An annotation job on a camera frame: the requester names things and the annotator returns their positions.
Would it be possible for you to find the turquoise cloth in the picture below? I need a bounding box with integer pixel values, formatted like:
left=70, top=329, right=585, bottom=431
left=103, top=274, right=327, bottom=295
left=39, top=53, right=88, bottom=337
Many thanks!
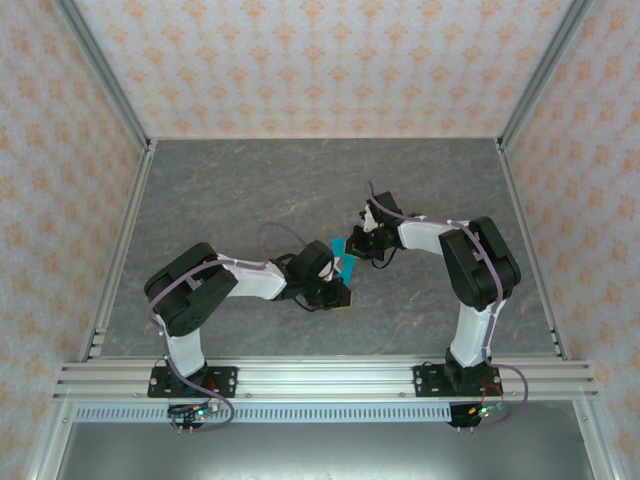
left=329, top=237, right=364, bottom=292

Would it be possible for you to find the grey metal panel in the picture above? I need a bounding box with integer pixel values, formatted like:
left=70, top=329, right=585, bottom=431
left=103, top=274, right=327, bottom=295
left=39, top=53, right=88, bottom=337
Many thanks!
left=54, top=422, right=596, bottom=480

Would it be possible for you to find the small circuit board with LED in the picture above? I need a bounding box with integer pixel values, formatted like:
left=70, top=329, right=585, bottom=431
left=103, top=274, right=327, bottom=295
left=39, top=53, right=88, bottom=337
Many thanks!
left=467, top=402, right=506, bottom=419
left=167, top=399, right=221, bottom=420

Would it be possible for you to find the long aluminium mounting rail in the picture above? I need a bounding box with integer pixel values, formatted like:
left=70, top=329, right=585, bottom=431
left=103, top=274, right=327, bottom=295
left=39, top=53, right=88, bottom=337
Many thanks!
left=52, top=357, right=599, bottom=401

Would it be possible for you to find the slotted grey cable duct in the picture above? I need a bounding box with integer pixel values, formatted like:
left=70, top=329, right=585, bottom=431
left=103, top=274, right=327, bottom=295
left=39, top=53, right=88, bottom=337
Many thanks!
left=74, top=404, right=454, bottom=424

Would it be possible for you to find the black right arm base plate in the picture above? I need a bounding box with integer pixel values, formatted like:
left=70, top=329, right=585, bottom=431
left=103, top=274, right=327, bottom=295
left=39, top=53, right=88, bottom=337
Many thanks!
left=413, top=364, right=504, bottom=399

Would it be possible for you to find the aluminium side rail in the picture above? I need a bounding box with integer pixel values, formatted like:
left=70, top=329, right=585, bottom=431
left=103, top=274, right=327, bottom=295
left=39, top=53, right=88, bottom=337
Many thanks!
left=494, top=138, right=571, bottom=361
left=77, top=139, right=159, bottom=362

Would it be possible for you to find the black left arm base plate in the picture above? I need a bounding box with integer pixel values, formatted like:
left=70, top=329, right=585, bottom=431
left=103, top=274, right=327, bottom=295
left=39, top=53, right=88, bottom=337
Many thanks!
left=147, top=366, right=239, bottom=400

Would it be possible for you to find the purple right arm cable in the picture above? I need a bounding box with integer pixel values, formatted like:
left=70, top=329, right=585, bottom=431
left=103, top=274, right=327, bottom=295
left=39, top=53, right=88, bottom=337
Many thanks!
left=367, top=180, right=531, bottom=431

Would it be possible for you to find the aluminium frame post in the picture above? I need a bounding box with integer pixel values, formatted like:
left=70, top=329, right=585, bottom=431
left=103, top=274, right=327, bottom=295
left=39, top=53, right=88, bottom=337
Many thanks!
left=494, top=0, right=599, bottom=151
left=52, top=0, right=154, bottom=151

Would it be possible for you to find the short aluminium frame leg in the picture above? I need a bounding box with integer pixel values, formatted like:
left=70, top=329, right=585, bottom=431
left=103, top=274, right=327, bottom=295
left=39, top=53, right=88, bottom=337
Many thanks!
left=27, top=399, right=76, bottom=480
left=572, top=399, right=616, bottom=480

